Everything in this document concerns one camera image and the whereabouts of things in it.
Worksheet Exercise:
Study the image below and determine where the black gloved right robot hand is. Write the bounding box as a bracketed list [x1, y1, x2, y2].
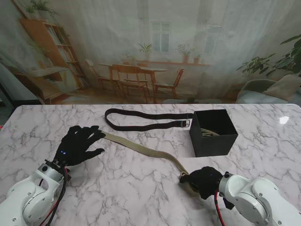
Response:
[179, 166, 223, 200]

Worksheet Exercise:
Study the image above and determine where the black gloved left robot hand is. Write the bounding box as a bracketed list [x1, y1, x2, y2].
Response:
[53, 125, 106, 167]

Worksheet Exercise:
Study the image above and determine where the beige braided belt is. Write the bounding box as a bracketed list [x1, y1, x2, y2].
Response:
[199, 128, 221, 138]
[101, 131, 200, 197]

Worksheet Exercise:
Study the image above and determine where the black belt storage box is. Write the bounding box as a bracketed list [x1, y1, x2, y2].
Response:
[189, 109, 238, 158]

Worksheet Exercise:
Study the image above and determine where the dark brown braided belt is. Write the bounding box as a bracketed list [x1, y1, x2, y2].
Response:
[104, 108, 194, 132]

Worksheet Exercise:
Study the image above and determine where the printed room scene backdrop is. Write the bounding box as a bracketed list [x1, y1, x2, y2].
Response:
[0, 0, 301, 105]

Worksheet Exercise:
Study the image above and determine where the red black right arm cable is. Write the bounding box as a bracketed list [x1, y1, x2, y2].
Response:
[213, 189, 228, 226]

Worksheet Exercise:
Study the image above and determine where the red black arm cable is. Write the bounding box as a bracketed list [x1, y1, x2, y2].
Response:
[213, 189, 228, 226]
[35, 167, 71, 226]

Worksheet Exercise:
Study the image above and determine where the red black left arm cable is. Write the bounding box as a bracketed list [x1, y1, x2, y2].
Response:
[35, 167, 71, 226]

